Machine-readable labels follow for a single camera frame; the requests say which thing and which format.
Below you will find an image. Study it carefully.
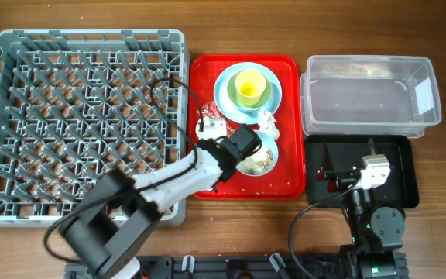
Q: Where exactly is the grey dishwasher rack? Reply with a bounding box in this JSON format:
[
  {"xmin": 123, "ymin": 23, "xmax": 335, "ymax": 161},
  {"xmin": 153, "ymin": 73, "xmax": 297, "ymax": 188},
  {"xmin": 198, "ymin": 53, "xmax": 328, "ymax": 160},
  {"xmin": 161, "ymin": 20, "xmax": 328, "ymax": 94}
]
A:
[{"xmin": 0, "ymin": 29, "xmax": 190, "ymax": 227}]

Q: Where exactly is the yellow plastic cup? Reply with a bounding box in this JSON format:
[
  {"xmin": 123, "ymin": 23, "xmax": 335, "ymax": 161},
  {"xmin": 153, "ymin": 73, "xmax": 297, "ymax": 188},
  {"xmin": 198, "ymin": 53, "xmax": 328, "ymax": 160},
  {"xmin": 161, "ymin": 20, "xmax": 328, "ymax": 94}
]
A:
[{"xmin": 235, "ymin": 70, "xmax": 266, "ymax": 107}]

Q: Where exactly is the light blue bowl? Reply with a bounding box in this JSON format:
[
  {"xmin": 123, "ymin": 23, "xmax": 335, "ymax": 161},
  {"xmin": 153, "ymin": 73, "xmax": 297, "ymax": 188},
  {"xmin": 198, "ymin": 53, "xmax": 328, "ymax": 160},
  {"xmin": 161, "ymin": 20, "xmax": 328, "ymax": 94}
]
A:
[{"xmin": 237, "ymin": 131, "xmax": 278, "ymax": 177}]

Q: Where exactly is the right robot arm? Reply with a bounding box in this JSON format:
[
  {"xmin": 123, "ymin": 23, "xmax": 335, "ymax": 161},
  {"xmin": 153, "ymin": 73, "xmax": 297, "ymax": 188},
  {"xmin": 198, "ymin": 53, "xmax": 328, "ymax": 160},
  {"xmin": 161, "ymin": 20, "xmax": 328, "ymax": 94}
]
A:
[{"xmin": 316, "ymin": 140, "xmax": 408, "ymax": 278}]

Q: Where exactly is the black tray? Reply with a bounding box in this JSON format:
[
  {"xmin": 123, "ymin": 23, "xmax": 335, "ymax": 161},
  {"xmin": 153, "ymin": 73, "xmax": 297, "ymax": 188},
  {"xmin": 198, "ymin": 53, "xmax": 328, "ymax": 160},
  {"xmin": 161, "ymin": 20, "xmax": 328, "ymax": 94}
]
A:
[{"xmin": 304, "ymin": 135, "xmax": 420, "ymax": 209}]

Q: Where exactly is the red plastic tray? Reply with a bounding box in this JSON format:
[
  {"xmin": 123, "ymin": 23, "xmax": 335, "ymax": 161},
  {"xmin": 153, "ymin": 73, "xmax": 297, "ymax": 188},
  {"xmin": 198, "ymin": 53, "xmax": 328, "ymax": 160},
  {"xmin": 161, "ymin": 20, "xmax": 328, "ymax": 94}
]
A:
[{"xmin": 190, "ymin": 54, "xmax": 306, "ymax": 200}]

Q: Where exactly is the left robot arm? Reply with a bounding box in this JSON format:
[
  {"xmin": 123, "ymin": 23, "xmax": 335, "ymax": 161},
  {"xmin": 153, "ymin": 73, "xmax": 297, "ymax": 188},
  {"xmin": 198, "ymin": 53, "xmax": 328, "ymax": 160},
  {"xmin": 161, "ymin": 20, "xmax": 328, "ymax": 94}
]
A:
[{"xmin": 59, "ymin": 125, "xmax": 262, "ymax": 278}]

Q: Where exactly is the clear plastic bin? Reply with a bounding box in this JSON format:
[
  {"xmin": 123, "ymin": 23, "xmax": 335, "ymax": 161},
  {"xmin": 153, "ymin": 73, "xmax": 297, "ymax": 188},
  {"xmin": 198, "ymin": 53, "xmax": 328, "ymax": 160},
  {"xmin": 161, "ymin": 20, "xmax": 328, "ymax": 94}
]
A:
[{"xmin": 300, "ymin": 55, "xmax": 442, "ymax": 138}]

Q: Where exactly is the light blue plate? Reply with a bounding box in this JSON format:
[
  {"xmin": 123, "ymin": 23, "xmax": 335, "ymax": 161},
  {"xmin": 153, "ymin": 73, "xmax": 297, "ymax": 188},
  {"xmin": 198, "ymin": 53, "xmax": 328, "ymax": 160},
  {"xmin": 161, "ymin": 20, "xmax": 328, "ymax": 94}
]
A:
[{"xmin": 214, "ymin": 62, "xmax": 283, "ymax": 125}]

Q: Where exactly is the crumpled white tissue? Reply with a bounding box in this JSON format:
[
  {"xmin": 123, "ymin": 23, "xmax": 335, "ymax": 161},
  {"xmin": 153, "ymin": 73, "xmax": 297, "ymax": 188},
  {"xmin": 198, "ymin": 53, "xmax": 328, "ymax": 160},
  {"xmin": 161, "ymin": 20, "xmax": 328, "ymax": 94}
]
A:
[{"xmin": 258, "ymin": 109, "xmax": 280, "ymax": 140}]

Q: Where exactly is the green bowl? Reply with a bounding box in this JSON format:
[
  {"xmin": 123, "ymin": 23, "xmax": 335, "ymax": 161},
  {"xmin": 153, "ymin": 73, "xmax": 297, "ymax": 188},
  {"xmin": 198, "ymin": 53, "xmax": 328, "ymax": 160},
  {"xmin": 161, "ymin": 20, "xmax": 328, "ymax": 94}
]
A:
[{"xmin": 227, "ymin": 71, "xmax": 273, "ymax": 112}]

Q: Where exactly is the red strawberry snack wrapper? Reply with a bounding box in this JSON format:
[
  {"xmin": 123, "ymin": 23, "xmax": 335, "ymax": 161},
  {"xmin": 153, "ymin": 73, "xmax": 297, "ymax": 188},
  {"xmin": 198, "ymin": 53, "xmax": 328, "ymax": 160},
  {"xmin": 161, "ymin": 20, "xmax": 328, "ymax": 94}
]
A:
[{"xmin": 201, "ymin": 101, "xmax": 235, "ymax": 136}]

